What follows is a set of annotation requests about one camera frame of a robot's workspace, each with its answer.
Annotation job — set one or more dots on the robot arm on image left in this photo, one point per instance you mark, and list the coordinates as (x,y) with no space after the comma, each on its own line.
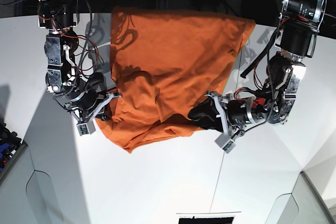
(65,50)

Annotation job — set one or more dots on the grey panel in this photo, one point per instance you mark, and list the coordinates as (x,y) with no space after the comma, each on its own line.
(27,194)
(303,205)

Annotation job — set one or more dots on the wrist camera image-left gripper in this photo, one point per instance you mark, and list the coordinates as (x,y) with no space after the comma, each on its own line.
(85,128)

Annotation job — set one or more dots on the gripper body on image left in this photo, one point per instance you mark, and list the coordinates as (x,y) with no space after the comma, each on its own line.
(85,105)

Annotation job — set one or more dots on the black slot plate bottom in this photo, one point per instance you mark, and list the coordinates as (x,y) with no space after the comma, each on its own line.
(209,218)

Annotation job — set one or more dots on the blue black items bin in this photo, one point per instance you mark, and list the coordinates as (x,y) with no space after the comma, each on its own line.
(10,143)

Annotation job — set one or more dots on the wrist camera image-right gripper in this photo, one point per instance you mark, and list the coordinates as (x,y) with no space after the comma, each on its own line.
(225,142)

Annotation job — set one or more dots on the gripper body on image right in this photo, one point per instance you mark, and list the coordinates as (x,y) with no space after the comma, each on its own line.
(236,114)

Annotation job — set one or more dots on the grey panel bottom right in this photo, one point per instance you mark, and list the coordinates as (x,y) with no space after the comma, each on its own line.
(303,205)

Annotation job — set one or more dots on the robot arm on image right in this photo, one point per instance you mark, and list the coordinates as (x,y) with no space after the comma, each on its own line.
(292,41)

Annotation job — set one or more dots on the orange t-shirt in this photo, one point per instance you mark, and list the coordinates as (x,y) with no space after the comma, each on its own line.
(163,62)

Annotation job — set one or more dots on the grey panel bottom left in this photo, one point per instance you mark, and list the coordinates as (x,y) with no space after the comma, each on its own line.
(27,194)

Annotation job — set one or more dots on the round black stool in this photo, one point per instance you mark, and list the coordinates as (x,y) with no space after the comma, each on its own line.
(263,12)

